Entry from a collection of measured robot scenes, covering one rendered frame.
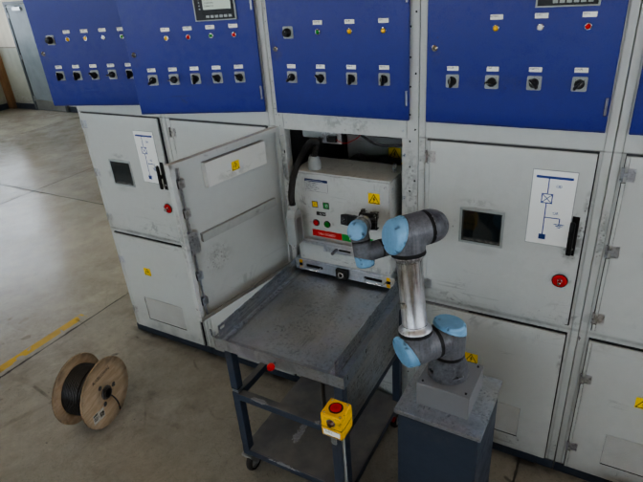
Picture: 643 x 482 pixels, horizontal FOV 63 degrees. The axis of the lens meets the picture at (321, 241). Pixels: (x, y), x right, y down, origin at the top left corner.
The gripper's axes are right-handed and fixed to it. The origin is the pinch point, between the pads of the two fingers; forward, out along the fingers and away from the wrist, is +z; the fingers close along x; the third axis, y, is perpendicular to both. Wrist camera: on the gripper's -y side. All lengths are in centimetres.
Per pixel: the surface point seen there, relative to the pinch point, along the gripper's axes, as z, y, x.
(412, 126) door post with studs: -9.1, 20.2, 38.9
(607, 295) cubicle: -15, 97, -25
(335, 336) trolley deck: -28, -8, -47
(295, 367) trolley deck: -46, -20, -54
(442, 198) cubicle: -7.0, 33.2, 9.8
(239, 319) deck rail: -25, -52, -45
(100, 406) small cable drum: -5, -146, -112
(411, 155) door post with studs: -5.9, 20.0, 27.2
